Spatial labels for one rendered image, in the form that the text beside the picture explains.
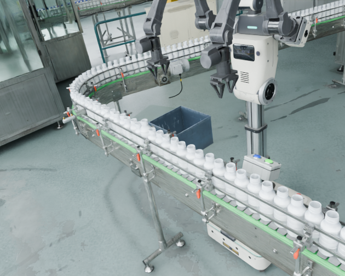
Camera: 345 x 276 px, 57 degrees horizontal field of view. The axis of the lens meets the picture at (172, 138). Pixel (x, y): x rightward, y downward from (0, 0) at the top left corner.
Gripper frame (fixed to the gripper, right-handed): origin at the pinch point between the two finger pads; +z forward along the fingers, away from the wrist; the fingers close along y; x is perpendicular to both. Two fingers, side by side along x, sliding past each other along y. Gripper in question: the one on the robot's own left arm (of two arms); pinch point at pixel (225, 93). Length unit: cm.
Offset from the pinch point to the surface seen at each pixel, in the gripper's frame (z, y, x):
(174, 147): 26.1, -17.1, 19.6
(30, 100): 85, -9, 344
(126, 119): 23, -18, 61
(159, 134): 23.0, -16.9, 31.7
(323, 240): 31, -18, -55
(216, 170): 25.8, -17.9, -8.5
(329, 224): 25, -17, -56
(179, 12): 34, 262, 342
